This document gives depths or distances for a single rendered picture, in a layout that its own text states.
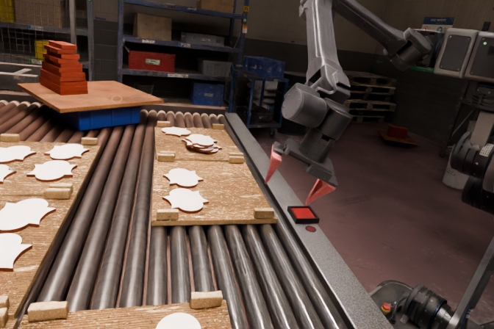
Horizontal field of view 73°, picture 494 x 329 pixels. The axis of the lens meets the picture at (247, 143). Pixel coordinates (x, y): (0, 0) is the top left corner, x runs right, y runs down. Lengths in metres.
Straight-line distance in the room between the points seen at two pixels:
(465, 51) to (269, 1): 5.28
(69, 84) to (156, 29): 3.63
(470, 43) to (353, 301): 0.88
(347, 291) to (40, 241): 0.70
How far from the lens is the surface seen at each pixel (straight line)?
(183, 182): 1.11
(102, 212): 1.01
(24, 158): 1.34
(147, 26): 5.29
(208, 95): 5.54
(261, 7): 6.34
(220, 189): 1.11
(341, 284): 0.87
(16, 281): 0.81
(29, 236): 0.93
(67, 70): 1.77
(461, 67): 1.32
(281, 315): 0.75
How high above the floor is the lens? 1.44
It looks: 19 degrees down
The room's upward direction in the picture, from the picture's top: 8 degrees clockwise
